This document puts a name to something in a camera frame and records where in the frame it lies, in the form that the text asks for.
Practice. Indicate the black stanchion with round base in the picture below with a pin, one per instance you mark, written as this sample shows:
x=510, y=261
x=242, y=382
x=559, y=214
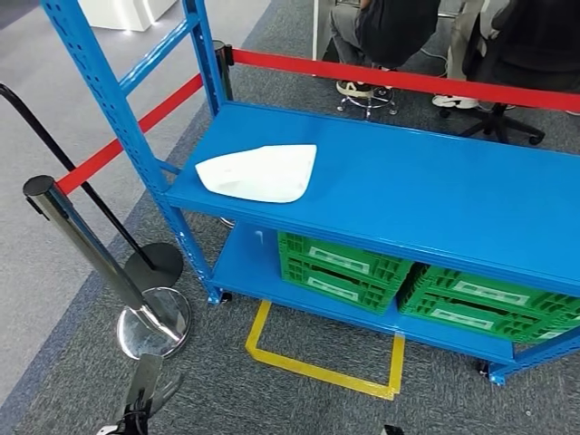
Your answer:
x=156, y=264

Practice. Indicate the white plastic cover panel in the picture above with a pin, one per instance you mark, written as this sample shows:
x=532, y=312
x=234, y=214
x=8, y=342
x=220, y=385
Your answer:
x=262, y=174

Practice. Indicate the white desk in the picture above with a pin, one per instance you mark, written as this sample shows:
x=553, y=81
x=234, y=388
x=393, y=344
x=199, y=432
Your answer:
x=321, y=27

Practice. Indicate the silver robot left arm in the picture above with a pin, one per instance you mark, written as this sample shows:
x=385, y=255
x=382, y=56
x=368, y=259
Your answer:
x=108, y=430

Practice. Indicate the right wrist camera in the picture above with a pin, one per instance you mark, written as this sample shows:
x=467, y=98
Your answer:
x=393, y=430

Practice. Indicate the white platform block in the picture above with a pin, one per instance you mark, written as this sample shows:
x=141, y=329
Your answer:
x=127, y=12

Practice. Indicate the green plastic crate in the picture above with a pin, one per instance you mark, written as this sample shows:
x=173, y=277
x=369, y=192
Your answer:
x=339, y=270
x=476, y=300

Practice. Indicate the seated person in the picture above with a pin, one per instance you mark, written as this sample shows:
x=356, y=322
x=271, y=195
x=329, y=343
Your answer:
x=458, y=54

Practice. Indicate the black stanchion post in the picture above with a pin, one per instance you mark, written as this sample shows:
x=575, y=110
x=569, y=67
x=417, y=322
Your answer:
x=222, y=66

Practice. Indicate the black office chair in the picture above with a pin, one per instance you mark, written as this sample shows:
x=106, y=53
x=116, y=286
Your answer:
x=521, y=48

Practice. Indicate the black round stool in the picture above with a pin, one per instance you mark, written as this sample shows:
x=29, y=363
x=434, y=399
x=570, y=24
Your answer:
x=369, y=99

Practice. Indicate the chrome stanchion with round base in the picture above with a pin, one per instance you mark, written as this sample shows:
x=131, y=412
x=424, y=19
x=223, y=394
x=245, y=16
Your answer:
x=154, y=327

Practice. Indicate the blue metal shelf rack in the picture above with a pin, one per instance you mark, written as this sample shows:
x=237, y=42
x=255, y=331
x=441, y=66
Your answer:
x=408, y=180

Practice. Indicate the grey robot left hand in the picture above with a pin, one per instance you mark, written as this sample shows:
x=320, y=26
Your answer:
x=167, y=389

